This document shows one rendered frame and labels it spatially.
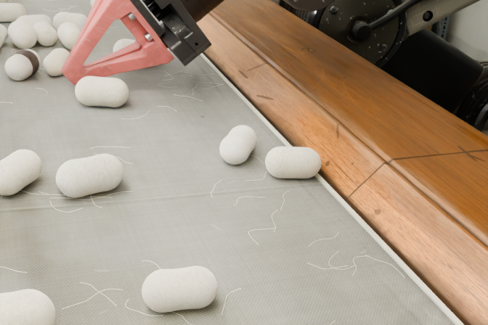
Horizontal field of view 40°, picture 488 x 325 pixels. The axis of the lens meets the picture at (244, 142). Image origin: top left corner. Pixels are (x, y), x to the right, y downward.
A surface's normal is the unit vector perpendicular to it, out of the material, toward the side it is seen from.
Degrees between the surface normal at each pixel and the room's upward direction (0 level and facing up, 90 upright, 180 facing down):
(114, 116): 0
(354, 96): 0
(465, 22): 89
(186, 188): 0
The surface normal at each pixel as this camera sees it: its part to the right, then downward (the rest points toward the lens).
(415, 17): 0.25, 0.43
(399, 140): 0.08, -0.90
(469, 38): -0.90, 0.07
